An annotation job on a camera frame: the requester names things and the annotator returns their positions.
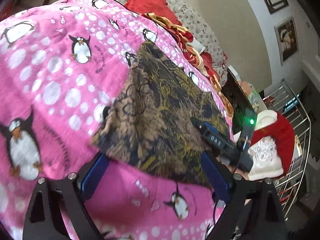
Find framed wall picture lower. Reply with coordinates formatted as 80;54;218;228
274;17;298;65

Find pink penguin blanket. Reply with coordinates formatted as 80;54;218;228
1;0;232;239

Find dark wooden headboard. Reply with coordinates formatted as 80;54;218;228
222;70;257;134

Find batik floral patterned garment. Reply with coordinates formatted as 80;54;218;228
92;41;229;187

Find metal drying rack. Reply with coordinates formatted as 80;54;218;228
262;77;312;221

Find red heart pillow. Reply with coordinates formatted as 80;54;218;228
125;0;182;25

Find floral white pillow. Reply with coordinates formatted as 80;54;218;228
165;0;227;86

